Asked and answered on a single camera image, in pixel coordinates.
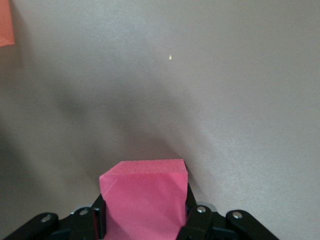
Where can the red foam block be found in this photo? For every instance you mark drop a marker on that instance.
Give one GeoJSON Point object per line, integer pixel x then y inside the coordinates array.
{"type": "Point", "coordinates": [145, 200]}

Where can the orange foam block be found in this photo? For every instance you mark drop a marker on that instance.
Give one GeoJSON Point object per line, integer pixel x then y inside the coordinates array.
{"type": "Point", "coordinates": [6, 22]}

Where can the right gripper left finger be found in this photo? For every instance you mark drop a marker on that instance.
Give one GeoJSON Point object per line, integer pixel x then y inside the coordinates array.
{"type": "Point", "coordinates": [55, 228]}

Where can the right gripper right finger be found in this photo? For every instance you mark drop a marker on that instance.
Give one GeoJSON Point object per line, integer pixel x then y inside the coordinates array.
{"type": "Point", "coordinates": [222, 228]}

